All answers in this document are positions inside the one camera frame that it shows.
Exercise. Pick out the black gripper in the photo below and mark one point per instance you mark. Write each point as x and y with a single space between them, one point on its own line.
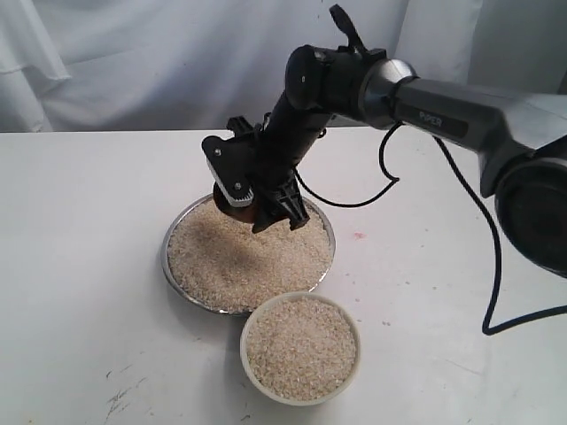
270 157

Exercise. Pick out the brown wooden cup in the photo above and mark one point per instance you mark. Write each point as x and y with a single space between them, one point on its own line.
248 214

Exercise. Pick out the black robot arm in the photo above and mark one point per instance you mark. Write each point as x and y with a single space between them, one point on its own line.
520 139

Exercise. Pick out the steel plate of rice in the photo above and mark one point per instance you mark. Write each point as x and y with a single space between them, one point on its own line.
223 267

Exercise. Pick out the white bowl of rice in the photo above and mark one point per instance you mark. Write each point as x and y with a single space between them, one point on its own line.
300 349

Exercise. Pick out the white backdrop cloth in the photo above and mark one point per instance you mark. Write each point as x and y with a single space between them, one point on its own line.
156 65

